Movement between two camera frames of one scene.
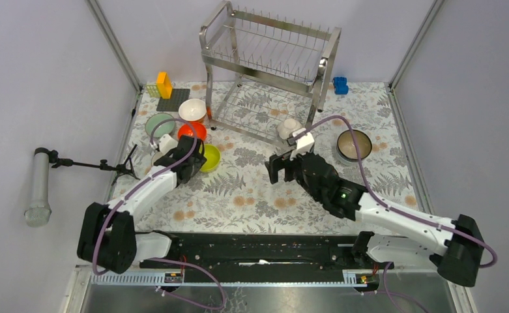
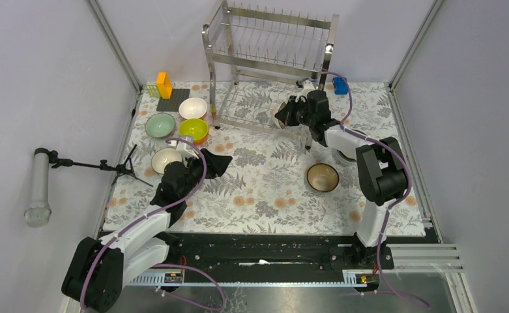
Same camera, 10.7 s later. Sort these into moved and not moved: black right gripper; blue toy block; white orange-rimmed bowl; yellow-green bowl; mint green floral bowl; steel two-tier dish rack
Moved: black right gripper; yellow-green bowl
Not moved: mint green floral bowl; blue toy block; steel two-tier dish rack; white orange-rimmed bowl
